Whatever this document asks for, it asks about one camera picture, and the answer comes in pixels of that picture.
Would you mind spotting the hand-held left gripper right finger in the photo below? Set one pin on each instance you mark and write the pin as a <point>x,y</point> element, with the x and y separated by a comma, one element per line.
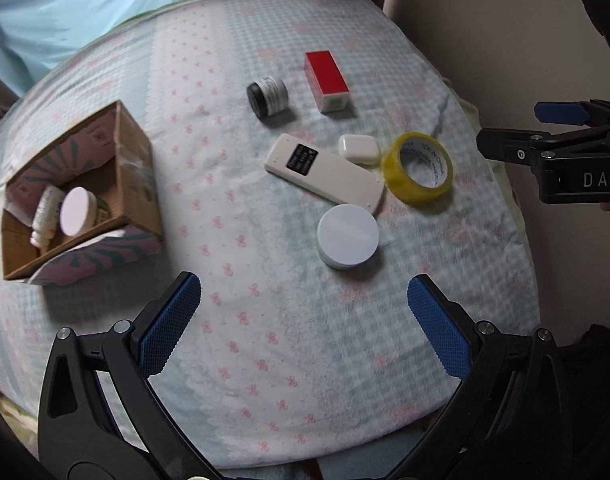
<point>440,330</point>

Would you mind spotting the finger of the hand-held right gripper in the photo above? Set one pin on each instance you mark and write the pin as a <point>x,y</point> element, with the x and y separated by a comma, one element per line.
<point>505,145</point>
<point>560,112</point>

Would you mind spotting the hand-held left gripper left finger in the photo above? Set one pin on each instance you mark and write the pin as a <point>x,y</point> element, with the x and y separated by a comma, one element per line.
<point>170,325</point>

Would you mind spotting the white round jar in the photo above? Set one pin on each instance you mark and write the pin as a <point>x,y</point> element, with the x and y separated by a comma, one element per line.
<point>347,235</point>

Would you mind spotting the cardboard box with patterned flaps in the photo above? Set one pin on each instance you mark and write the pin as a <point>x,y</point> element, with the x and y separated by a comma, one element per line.
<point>135,160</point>

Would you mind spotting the yellow tape roll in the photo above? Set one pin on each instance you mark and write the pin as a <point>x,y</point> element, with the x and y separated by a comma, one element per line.
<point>400,180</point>

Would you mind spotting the printed blanket with pink bows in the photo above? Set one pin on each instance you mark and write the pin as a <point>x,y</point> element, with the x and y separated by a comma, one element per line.
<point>265,260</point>

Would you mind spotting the black device with green light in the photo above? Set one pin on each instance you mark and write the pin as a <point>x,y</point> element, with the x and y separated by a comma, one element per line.
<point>600,0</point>

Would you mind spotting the white earbud case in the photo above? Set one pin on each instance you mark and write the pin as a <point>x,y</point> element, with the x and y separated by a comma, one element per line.
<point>357,147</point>

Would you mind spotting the jar with white lid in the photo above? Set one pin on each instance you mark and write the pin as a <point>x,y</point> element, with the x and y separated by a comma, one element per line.
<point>77,210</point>

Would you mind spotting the white pill bottle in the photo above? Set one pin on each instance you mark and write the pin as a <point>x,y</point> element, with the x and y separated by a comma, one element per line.
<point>45,210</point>

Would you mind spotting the white remote control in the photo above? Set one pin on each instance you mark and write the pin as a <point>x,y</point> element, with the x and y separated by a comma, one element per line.
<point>335,175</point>

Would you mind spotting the red and white box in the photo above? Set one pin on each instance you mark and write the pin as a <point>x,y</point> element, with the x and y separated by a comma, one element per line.
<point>322,72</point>

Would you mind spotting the black jar with white label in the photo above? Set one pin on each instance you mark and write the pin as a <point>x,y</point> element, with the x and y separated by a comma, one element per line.
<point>270,92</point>

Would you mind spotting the light blue curtain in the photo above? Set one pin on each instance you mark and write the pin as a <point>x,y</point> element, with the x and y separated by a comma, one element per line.
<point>60,10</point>

